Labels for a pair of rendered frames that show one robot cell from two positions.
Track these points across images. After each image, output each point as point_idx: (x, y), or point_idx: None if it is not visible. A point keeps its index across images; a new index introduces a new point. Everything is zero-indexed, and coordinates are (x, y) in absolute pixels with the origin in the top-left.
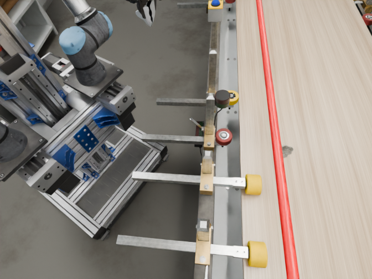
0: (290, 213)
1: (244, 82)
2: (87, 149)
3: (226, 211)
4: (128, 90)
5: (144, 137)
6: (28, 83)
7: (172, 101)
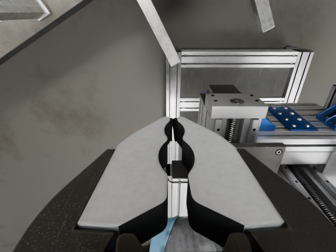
0: None
1: None
2: (291, 109)
3: None
4: (223, 107)
5: (270, 22)
6: None
7: (163, 29)
